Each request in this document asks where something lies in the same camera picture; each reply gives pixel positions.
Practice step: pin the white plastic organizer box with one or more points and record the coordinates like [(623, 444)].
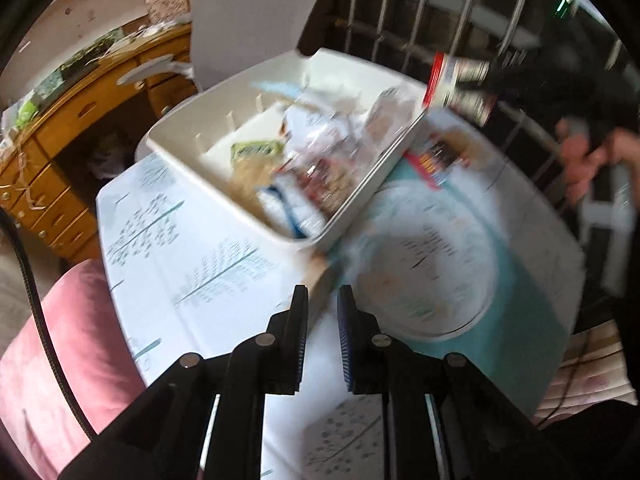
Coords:
[(196, 138)]

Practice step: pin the grey office chair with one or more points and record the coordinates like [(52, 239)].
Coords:
[(229, 36)]

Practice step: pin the red mixed nuts packet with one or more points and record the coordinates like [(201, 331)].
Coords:
[(435, 154)]

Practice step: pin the green tissue pack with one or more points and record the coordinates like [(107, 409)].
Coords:
[(25, 114)]

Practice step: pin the blue white small snack packet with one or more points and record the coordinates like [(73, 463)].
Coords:
[(290, 212)]

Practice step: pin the person right hand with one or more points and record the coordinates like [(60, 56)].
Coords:
[(582, 163)]

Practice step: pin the red white biscuit packet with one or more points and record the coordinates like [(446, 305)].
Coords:
[(455, 83)]

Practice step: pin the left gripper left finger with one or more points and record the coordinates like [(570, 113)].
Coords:
[(268, 364)]

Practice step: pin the metal window security bars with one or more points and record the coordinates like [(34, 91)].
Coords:
[(405, 34)]

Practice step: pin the wooden desk with drawers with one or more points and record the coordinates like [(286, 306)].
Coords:
[(50, 182)]

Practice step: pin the white printed tablecloth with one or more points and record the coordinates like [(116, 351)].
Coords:
[(482, 266)]

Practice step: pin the large white cracker bag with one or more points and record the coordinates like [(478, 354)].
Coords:
[(316, 123)]

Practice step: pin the small nut snack packet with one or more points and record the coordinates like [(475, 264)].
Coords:
[(327, 182)]

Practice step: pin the square cracker clear pack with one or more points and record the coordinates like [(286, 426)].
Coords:
[(249, 174)]

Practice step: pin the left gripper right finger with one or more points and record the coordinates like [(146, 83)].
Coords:
[(408, 383)]

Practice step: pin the small green candy packet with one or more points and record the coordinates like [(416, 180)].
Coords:
[(269, 148)]

